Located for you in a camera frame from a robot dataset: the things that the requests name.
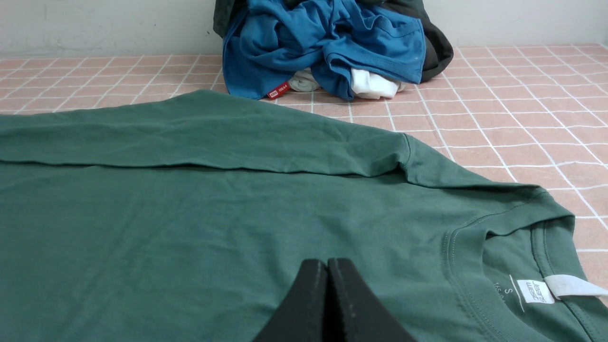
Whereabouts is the green long-sleeved shirt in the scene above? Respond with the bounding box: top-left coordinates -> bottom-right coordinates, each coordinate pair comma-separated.
1,90 -> 607,342

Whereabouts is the white garment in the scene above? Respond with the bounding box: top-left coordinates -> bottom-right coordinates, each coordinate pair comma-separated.
287,68 -> 408,100

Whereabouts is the pink checked tablecloth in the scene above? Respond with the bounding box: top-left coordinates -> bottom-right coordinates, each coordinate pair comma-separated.
1,45 -> 607,288

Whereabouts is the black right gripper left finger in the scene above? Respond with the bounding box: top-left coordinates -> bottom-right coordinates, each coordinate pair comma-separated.
254,259 -> 328,342

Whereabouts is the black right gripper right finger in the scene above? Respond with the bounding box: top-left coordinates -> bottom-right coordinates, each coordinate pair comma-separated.
326,258 -> 415,342

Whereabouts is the dark grey garment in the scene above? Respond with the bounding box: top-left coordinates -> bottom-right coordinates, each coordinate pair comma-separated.
213,0 -> 454,83

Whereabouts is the blue shirt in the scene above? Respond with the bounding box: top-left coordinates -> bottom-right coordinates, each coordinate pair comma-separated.
222,0 -> 426,100

